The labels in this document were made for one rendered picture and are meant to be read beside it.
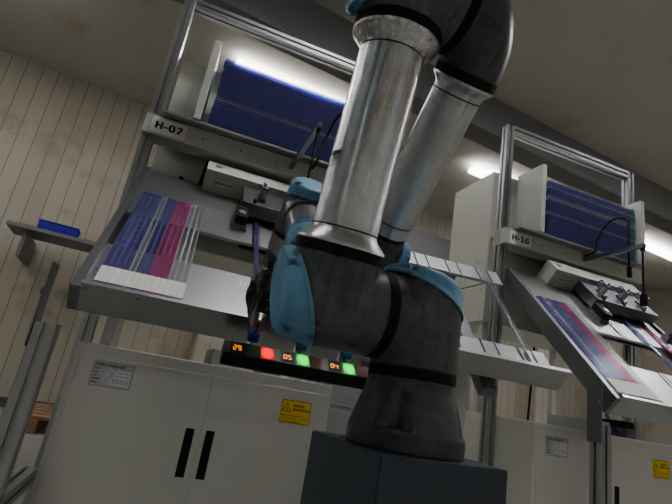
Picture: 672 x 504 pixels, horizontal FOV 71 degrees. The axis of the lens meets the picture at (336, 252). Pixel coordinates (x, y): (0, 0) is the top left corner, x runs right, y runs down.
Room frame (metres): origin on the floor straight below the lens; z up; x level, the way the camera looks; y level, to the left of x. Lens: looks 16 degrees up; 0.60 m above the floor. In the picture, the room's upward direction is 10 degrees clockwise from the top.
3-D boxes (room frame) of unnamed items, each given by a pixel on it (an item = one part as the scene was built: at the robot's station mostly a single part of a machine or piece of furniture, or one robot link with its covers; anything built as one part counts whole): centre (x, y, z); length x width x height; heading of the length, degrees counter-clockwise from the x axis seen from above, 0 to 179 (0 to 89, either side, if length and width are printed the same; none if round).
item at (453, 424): (0.64, -0.13, 0.60); 0.15 x 0.15 x 0.10
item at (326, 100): (1.55, 0.28, 1.52); 0.51 x 0.13 x 0.27; 108
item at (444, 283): (0.64, -0.12, 0.72); 0.13 x 0.12 x 0.14; 109
